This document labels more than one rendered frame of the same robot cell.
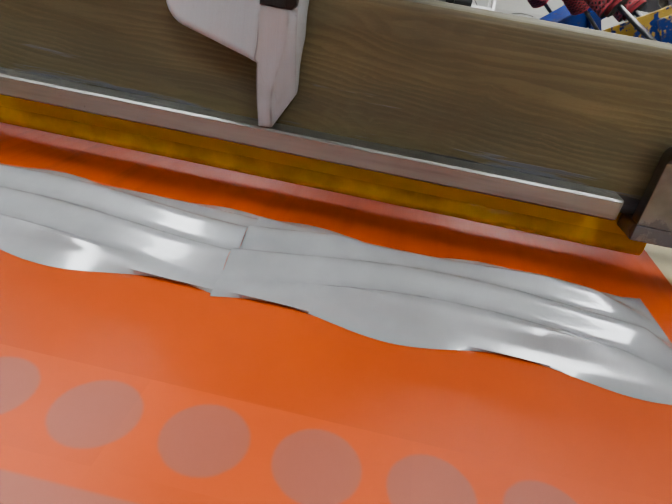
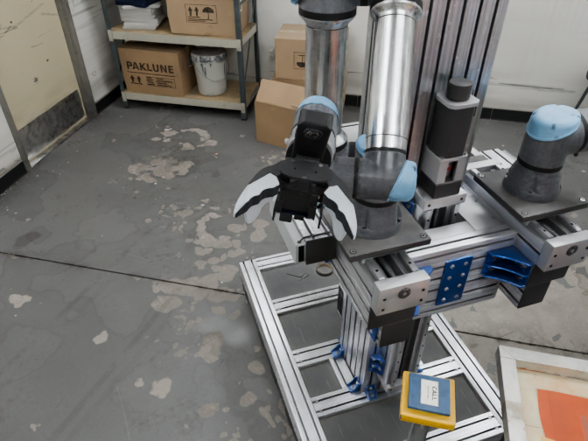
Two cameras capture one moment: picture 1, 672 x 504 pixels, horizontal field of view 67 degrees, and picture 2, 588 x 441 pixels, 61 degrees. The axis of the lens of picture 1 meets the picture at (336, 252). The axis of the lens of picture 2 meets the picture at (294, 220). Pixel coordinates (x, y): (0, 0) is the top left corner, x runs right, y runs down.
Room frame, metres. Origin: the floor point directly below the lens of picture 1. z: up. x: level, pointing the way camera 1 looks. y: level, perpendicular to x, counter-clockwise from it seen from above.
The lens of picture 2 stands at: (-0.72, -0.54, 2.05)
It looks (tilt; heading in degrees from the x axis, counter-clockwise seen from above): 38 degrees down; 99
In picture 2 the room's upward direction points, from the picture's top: straight up
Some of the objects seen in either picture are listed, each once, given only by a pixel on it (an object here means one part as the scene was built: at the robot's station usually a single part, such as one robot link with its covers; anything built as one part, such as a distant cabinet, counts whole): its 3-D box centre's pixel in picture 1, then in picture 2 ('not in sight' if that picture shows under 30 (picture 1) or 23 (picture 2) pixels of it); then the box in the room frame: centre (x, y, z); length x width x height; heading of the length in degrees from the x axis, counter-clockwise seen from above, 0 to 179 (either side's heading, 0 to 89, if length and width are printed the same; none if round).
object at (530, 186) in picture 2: not in sight; (535, 172); (-0.24, 0.72, 1.31); 0.15 x 0.15 x 0.10
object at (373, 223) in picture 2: not in sight; (374, 205); (-0.68, 0.50, 1.31); 0.15 x 0.15 x 0.10
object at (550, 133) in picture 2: not in sight; (550, 135); (-0.24, 0.73, 1.42); 0.13 x 0.12 x 0.14; 28
